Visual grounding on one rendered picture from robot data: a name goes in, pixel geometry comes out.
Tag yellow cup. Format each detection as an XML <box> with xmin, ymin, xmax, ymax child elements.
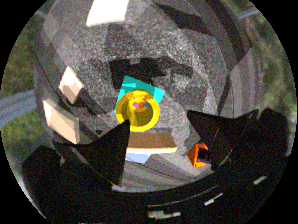
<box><xmin>116</xmin><ymin>88</ymin><xmax>160</xmax><ymax>132</ymax></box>

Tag white flat slab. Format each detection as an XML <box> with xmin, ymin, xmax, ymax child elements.
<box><xmin>86</xmin><ymin>0</ymin><xmax>129</xmax><ymax>27</ymax></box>

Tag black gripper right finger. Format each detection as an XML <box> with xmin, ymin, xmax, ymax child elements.
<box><xmin>188</xmin><ymin>108</ymin><xmax>258</xmax><ymax>167</ymax></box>

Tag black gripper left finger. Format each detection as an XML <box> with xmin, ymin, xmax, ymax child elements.
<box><xmin>53</xmin><ymin>119</ymin><xmax>130</xmax><ymax>188</ymax></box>

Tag orange wooden bar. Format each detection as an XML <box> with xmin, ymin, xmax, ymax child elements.
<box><xmin>126</xmin><ymin>133</ymin><xmax>177</xmax><ymax>153</ymax></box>

